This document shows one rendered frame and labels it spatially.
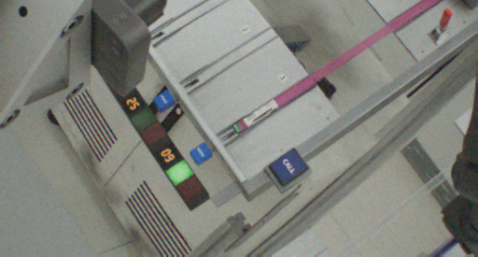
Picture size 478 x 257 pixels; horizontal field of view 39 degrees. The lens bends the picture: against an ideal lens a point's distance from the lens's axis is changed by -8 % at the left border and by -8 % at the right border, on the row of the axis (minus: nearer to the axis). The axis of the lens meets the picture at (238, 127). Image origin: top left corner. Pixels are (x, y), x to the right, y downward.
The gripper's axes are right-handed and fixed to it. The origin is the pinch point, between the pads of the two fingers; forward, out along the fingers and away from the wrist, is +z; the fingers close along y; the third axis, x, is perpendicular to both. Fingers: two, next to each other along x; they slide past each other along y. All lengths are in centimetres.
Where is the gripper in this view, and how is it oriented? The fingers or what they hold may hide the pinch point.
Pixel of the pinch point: (461, 235)
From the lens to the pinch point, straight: 111.5
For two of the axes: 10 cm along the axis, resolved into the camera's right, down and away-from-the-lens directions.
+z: 0.4, 3.3, 9.4
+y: -5.7, -7.7, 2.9
